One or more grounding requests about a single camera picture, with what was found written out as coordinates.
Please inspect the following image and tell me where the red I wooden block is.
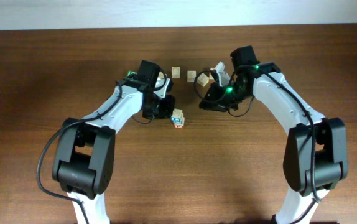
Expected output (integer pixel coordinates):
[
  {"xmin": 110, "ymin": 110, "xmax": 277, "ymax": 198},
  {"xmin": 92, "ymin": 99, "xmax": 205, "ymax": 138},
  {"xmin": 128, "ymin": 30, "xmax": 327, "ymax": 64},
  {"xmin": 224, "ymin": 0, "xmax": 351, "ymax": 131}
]
[{"xmin": 187, "ymin": 70, "xmax": 197, "ymax": 83}]

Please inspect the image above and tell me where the green B wooden block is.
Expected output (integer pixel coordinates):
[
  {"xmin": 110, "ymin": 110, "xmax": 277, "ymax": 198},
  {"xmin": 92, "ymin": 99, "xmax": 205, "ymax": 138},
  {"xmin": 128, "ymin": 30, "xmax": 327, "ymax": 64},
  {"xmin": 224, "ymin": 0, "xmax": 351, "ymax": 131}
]
[{"xmin": 126, "ymin": 70, "xmax": 137, "ymax": 78}]

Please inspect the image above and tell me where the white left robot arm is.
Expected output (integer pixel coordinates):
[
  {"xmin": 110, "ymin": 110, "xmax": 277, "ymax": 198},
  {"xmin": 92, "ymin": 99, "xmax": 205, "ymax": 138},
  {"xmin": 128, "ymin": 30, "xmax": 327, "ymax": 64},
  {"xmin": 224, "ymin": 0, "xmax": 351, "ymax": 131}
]
[{"xmin": 52, "ymin": 60, "xmax": 175, "ymax": 223}]

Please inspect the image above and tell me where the red A wooden block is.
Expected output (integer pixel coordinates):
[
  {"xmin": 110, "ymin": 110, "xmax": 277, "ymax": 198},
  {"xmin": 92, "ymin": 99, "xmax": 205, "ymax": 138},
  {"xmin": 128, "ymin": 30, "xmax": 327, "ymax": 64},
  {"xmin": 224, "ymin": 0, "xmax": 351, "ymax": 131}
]
[{"xmin": 171, "ymin": 67, "xmax": 181, "ymax": 78}]

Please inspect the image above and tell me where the yellow edged wooden block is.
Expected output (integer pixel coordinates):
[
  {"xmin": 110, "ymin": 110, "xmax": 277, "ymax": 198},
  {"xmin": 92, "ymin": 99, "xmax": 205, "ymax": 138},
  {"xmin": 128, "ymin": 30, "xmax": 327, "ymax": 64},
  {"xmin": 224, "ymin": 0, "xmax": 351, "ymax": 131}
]
[{"xmin": 197, "ymin": 73, "xmax": 210, "ymax": 87}]

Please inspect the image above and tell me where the blue edged wooden block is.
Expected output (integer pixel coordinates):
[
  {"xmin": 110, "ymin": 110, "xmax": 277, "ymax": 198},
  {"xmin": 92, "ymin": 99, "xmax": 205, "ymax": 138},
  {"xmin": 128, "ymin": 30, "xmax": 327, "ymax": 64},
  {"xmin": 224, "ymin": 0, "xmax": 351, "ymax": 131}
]
[{"xmin": 175, "ymin": 117, "xmax": 185, "ymax": 126}]

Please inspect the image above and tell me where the blue lettered wooden block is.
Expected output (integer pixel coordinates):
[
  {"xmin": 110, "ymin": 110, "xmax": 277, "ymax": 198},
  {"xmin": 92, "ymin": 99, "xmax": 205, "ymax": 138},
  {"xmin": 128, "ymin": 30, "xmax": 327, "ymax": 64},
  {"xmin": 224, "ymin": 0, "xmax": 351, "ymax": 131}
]
[{"xmin": 170, "ymin": 108, "xmax": 183, "ymax": 123}]

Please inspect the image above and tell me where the red nine wooden block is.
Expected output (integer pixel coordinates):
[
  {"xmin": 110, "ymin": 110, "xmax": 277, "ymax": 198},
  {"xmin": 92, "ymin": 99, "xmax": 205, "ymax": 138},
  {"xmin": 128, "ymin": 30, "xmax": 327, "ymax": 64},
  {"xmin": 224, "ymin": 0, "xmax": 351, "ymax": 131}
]
[{"xmin": 209, "ymin": 68, "xmax": 215, "ymax": 80}]

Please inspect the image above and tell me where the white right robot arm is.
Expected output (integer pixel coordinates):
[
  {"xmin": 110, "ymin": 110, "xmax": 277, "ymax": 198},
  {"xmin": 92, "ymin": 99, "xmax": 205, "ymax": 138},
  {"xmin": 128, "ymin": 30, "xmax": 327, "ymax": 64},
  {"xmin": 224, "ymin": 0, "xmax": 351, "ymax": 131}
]
[{"xmin": 199, "ymin": 45, "xmax": 348, "ymax": 223}]

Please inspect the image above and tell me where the green R wooden block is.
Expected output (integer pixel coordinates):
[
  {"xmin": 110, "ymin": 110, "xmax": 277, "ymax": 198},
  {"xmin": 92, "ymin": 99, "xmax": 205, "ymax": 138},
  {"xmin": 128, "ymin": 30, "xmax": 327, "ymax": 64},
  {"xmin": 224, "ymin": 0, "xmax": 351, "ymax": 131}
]
[{"xmin": 174, "ymin": 124, "xmax": 184, "ymax": 129}]

